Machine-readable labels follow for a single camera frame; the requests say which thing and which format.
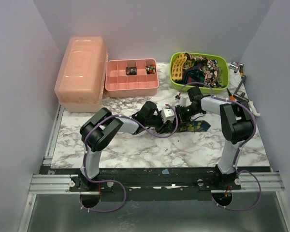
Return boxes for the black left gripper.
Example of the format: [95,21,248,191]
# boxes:
[145,112,172,134]

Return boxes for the navy tie with yellow flowers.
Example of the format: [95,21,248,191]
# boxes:
[176,120,211,133]

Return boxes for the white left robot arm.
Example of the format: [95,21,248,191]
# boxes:
[80,101,180,191]

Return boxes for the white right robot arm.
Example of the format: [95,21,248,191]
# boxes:
[175,87,256,189]

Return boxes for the green navy red striped tie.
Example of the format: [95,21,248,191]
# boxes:
[183,69,205,85]

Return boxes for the yellow tie with beetles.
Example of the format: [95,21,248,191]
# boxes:
[171,53,187,82]

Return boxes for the rolled colourful tie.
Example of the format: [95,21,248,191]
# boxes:
[145,64,156,75]

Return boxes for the pink compartment tray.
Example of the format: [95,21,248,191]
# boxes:
[105,58,159,98]

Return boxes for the rolled dark floral tie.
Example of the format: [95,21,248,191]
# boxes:
[125,67,137,75]

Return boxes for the grey metal clamp tool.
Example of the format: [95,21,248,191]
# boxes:
[232,76,249,103]

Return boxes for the green plastic bin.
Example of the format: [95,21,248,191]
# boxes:
[169,52,230,94]

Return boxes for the white plastic fitting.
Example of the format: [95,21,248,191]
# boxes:
[248,100,261,117]

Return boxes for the pink translucent storage box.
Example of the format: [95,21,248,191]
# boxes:
[54,36,108,113]

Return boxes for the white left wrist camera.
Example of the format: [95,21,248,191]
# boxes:
[161,108,175,123]

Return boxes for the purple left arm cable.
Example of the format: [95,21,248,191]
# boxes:
[83,103,179,213]

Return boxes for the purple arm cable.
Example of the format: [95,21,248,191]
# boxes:
[177,82,263,211]
[83,103,179,213]

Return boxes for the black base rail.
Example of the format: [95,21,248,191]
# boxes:
[40,167,271,206]

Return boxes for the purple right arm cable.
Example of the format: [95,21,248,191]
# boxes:
[177,82,263,211]

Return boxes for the aluminium extrusion rail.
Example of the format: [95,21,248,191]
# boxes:
[29,172,285,195]

